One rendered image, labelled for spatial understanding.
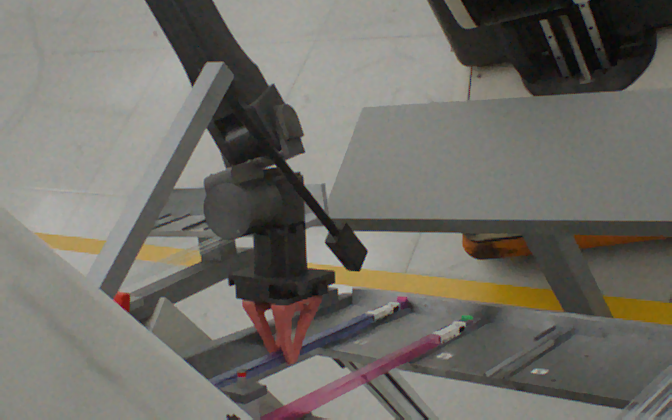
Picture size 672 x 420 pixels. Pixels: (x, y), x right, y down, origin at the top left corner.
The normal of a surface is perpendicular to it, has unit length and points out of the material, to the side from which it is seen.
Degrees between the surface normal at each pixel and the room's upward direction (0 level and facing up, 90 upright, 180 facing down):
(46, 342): 90
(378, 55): 0
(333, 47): 0
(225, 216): 43
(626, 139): 0
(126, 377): 90
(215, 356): 90
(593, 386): 48
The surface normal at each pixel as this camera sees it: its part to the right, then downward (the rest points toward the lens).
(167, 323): 0.85, -0.02
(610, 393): -0.03, -0.99
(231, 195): -0.45, 0.13
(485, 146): -0.44, -0.58
